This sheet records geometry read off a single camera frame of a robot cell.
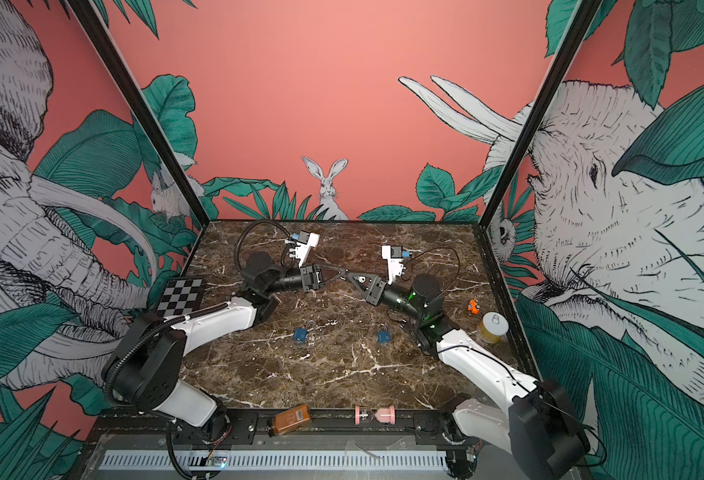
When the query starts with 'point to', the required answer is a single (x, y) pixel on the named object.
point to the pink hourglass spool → (383, 415)
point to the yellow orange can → (493, 327)
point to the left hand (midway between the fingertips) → (345, 275)
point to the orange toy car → (472, 308)
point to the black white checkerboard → (180, 296)
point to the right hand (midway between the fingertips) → (345, 280)
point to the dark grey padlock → (345, 276)
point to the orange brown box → (291, 419)
